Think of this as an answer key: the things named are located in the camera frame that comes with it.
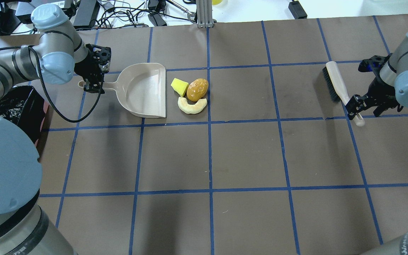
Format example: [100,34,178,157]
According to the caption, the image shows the aluminium frame post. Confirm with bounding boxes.
[196,0,215,28]

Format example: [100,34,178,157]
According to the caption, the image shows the yellow sponge piece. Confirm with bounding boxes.
[170,78,189,97]

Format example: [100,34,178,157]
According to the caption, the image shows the white brush black bristles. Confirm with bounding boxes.
[322,61,365,126]

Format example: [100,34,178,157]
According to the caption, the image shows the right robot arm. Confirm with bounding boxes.
[345,32,408,126]

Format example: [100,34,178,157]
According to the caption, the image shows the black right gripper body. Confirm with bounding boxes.
[358,55,403,112]

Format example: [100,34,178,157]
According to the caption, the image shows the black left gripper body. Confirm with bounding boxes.
[80,44,112,87]

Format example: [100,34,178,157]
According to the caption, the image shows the brown potato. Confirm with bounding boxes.
[186,79,209,102]

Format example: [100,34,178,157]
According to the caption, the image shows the pale curved bread slice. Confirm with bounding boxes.
[177,97,207,114]

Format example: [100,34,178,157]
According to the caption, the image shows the beige plastic dustpan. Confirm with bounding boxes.
[79,63,167,118]

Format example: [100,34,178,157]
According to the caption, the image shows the black power adapter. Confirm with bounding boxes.
[288,0,307,19]

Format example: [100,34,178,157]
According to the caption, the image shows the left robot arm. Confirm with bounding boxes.
[0,3,111,255]

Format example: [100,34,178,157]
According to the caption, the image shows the tangled black cables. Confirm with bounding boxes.
[0,0,196,36]

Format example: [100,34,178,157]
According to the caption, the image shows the bin with black bag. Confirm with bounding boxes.
[0,85,47,144]

